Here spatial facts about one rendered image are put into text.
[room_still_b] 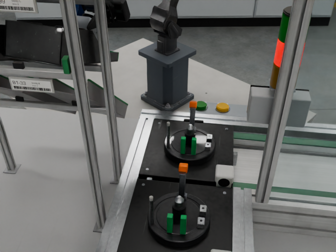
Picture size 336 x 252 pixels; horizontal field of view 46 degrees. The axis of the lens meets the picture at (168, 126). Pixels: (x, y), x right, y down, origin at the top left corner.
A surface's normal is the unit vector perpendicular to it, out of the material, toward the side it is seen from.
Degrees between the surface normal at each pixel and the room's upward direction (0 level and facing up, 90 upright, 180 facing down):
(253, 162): 0
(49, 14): 90
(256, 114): 90
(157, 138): 0
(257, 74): 1
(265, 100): 90
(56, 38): 65
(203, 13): 90
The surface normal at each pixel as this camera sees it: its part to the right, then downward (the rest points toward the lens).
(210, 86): 0.00, -0.79
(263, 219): -0.14, 0.60
